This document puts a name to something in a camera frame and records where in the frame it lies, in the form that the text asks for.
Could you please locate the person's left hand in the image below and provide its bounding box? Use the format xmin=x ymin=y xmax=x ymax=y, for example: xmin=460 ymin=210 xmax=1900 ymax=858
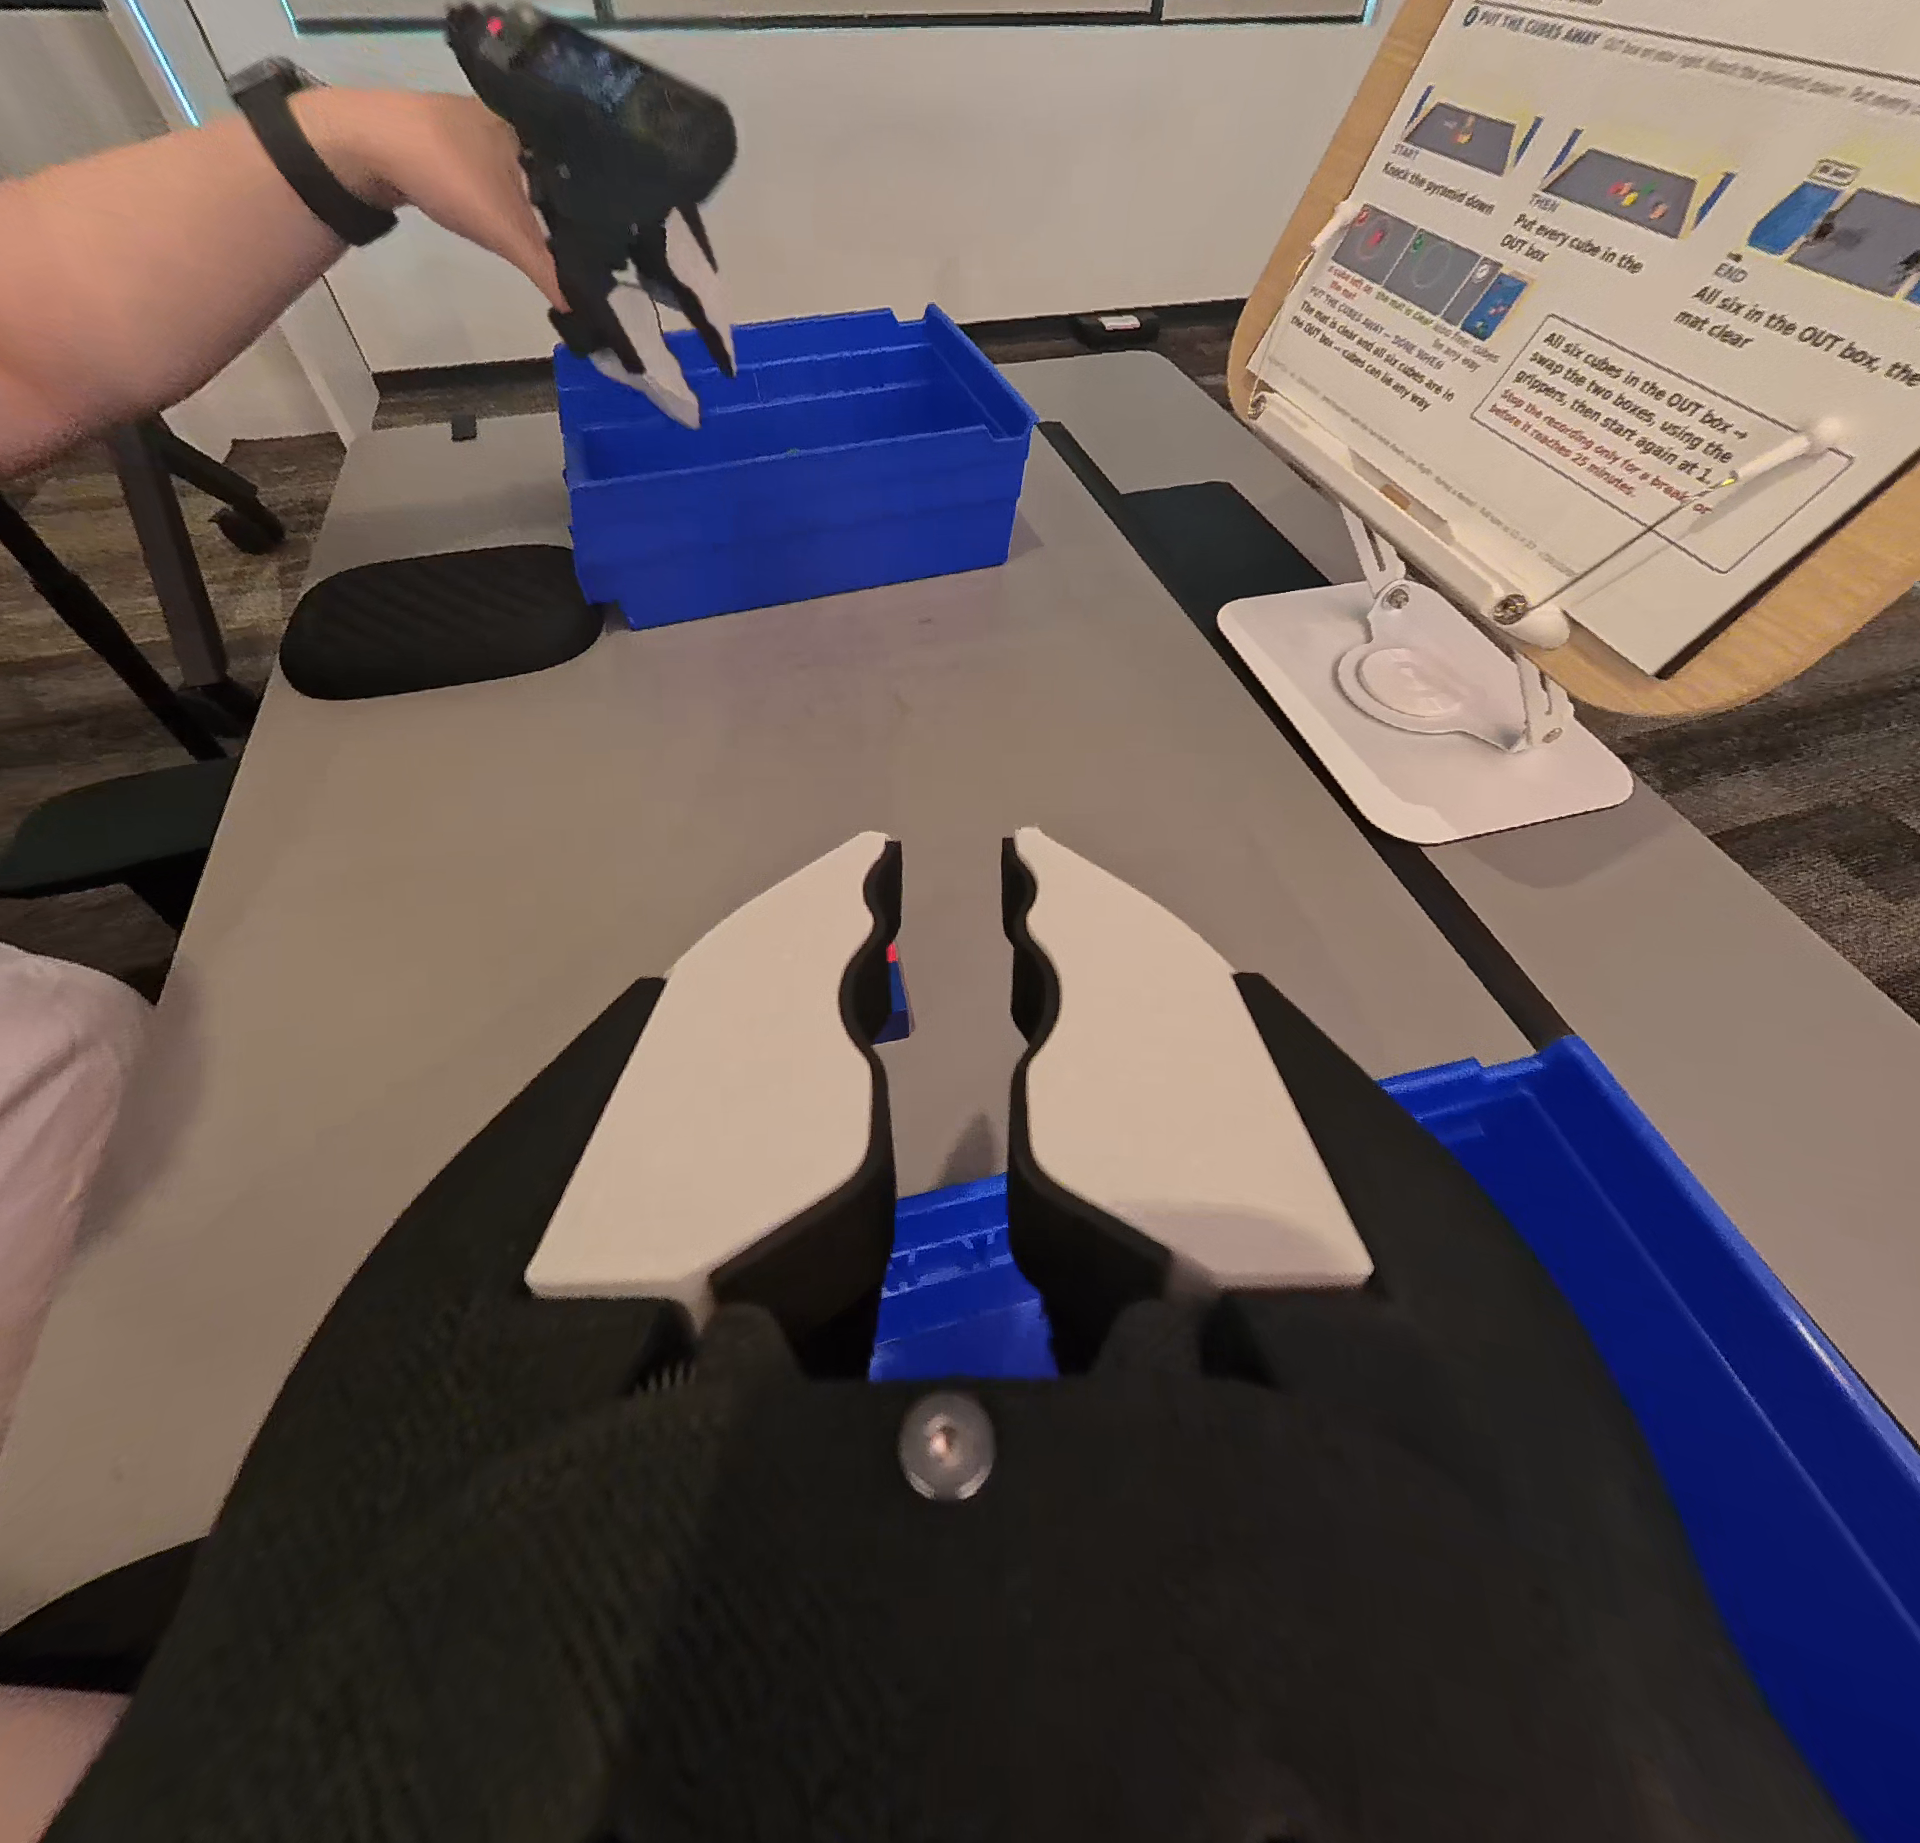
xmin=323 ymin=86 xmax=576 ymax=316

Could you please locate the black oval pad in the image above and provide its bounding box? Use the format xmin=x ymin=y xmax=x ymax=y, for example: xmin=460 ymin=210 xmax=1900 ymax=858
xmin=278 ymin=546 xmax=607 ymax=702

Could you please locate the grey desk leg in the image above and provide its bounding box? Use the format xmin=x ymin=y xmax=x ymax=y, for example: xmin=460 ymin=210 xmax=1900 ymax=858
xmin=112 ymin=418 xmax=242 ymax=736

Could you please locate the dark desk foot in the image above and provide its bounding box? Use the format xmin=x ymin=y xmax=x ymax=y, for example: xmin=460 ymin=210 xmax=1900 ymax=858
xmin=0 ymin=756 xmax=242 ymax=930

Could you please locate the instruction sheet on stand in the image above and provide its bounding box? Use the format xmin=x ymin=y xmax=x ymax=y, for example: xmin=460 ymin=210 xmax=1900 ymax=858
xmin=1227 ymin=0 xmax=1920 ymax=718

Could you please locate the black wristband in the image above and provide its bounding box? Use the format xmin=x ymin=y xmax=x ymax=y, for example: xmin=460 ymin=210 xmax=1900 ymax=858
xmin=228 ymin=58 xmax=401 ymax=248

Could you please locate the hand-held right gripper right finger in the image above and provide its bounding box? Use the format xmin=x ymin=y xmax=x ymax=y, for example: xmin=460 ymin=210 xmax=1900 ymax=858
xmin=1002 ymin=826 xmax=1379 ymax=1327

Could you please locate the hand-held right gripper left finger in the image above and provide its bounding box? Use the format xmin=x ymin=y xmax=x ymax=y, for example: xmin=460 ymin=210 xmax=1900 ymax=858
xmin=524 ymin=830 xmax=906 ymax=1335

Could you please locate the person's leg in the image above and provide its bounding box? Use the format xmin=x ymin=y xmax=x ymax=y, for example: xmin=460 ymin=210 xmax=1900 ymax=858
xmin=0 ymin=1685 xmax=138 ymax=1843

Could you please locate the blue plastic bin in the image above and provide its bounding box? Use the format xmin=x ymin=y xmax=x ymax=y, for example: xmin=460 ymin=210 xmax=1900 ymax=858
xmin=553 ymin=304 xmax=1041 ymax=632
xmin=866 ymin=1035 xmax=1920 ymax=1843

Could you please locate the printed instruction sheet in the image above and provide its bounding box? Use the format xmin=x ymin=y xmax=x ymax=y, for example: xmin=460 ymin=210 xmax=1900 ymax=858
xmin=1252 ymin=0 xmax=1920 ymax=676

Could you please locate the person's left forearm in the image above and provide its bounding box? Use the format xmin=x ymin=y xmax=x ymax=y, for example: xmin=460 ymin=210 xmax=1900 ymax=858
xmin=0 ymin=110 xmax=355 ymax=480

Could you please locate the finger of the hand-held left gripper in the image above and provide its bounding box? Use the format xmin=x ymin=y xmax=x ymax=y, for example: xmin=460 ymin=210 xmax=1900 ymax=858
xmin=592 ymin=288 xmax=709 ymax=432
xmin=660 ymin=206 xmax=740 ymax=378

